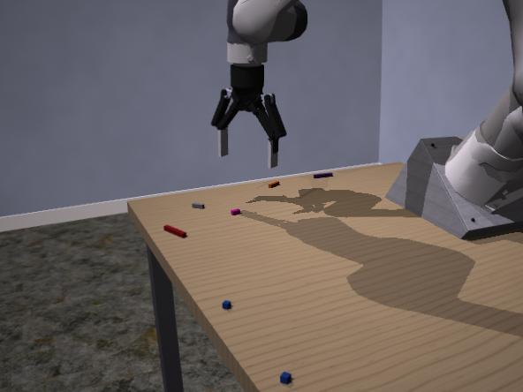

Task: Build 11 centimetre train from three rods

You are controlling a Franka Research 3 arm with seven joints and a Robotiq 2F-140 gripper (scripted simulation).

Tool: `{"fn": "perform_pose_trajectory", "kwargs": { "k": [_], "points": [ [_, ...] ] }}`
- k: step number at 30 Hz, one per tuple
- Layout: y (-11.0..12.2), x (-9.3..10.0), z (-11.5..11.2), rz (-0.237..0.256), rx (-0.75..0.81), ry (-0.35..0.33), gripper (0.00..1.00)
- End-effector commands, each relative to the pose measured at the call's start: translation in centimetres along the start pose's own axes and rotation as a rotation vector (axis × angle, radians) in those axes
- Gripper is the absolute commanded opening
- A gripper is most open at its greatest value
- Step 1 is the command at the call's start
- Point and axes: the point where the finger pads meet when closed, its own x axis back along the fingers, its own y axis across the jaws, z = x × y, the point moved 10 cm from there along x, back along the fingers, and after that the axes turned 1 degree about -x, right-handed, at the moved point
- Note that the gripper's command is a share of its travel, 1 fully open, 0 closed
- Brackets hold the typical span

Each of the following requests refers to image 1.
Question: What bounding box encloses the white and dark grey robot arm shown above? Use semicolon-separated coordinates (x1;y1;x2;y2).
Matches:
227;0;523;213

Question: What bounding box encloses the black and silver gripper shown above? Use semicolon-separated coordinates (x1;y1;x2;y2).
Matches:
211;64;286;169

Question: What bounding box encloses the red rod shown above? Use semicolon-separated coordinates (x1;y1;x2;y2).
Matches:
163;225;186;238

